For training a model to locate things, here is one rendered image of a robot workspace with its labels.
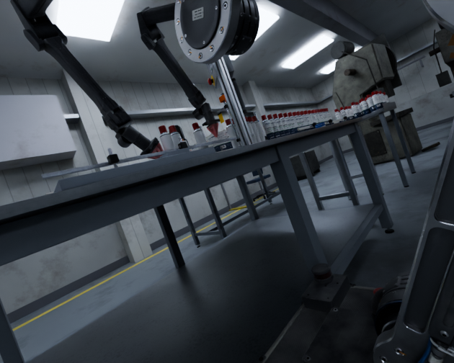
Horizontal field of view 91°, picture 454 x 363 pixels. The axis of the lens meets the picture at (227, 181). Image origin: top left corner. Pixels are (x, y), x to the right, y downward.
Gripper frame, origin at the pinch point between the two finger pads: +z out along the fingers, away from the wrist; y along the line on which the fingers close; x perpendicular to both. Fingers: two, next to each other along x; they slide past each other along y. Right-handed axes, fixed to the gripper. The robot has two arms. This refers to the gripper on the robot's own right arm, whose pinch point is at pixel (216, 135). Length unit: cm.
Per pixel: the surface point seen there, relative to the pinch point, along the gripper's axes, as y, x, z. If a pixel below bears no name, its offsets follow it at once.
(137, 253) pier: -15, -279, 91
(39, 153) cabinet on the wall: 56, -269, -87
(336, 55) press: -405, -34, -120
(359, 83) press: -397, -13, -50
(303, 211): 17, 50, 48
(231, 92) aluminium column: 0.4, 22.8, -15.3
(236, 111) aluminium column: 1.5, 22.5, -4.7
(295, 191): 18, 50, 40
